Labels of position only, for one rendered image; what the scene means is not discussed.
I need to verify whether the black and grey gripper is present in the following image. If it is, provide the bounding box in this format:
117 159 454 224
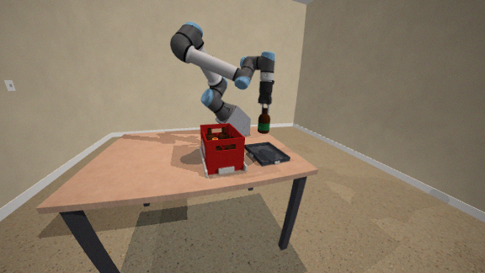
258 72 274 114

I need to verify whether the red crate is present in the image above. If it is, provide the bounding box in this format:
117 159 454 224
200 123 245 175

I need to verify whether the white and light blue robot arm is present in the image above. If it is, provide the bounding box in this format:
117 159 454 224
170 22 275 121

